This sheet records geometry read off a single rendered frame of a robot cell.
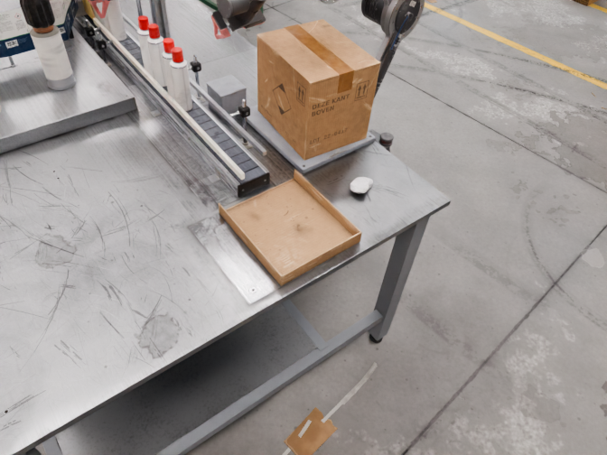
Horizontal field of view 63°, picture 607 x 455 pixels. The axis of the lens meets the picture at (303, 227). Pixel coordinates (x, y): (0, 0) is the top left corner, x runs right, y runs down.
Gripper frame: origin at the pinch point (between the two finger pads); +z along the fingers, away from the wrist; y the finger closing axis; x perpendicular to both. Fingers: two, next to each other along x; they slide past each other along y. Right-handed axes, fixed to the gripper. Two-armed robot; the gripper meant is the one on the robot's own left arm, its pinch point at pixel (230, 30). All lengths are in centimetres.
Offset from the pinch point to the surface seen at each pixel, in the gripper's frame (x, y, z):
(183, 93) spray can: 4.4, 10.4, 24.9
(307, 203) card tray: 52, 7, 1
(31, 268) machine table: 29, 74, 19
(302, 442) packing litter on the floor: 127, 32, 46
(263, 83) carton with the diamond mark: 14.1, -10.0, 14.3
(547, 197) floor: 129, -159, 50
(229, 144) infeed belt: 25.8, 10.2, 16.6
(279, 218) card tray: 52, 17, 1
